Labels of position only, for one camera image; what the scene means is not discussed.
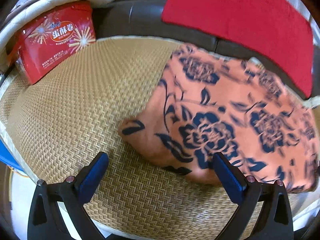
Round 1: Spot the dark brown leather sofa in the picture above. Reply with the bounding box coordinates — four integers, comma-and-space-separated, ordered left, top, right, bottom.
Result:
92, 0, 308, 99

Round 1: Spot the woven bamboo sofa mat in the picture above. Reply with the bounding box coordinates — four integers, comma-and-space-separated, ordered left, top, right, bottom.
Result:
0, 36, 320, 240

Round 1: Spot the white quilted folded blanket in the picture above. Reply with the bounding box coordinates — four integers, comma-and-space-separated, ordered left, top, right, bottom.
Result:
1, 0, 114, 74

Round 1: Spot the red knit blanket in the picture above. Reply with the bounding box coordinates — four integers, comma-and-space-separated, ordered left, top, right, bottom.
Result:
162, 0, 313, 96

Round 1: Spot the orange black floral garment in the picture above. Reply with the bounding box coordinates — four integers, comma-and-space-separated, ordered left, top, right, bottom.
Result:
119, 44, 319, 193

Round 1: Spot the red gift box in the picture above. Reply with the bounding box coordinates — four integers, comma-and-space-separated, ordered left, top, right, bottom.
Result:
8, 0, 96, 85

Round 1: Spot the blue yellow sprayer bottle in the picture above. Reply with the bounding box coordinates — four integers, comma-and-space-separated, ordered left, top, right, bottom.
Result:
0, 141, 23, 172

